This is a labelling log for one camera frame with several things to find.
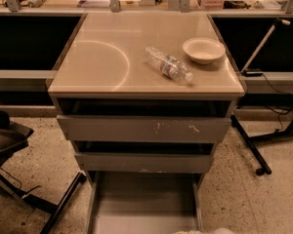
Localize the black stand right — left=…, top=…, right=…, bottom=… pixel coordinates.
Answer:
left=230, top=115, right=293, bottom=176

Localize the clear plastic water bottle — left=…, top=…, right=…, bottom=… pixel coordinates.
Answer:
left=145, top=46, right=193, bottom=84

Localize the grey top drawer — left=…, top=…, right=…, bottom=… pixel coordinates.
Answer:
left=57, top=115, right=230, bottom=143

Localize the white bowl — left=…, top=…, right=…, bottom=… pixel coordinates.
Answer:
left=183, top=37, right=226, bottom=64

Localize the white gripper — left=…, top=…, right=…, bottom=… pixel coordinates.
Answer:
left=172, top=230, right=212, bottom=234

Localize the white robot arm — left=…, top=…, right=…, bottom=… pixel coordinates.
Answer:
left=173, top=227, right=234, bottom=234

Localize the black stand left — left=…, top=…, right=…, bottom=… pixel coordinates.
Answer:
left=0, top=109, right=88, bottom=234

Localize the white rod with black base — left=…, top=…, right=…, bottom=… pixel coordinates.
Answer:
left=240, top=18, right=291, bottom=77

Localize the grey bottom drawer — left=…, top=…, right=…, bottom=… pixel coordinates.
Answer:
left=84, top=172, right=203, bottom=234

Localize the grey drawer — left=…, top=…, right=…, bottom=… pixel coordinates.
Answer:
left=75, top=152, right=213, bottom=174
left=57, top=115, right=230, bottom=143
left=84, top=172, right=203, bottom=234

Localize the grey drawer cabinet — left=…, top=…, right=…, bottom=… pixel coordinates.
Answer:
left=45, top=11, right=247, bottom=180

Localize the black stand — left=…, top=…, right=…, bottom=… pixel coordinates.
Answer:
left=0, top=109, right=88, bottom=234
left=230, top=115, right=293, bottom=176

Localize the grey middle drawer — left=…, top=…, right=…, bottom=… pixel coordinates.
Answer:
left=75, top=152, right=213, bottom=174

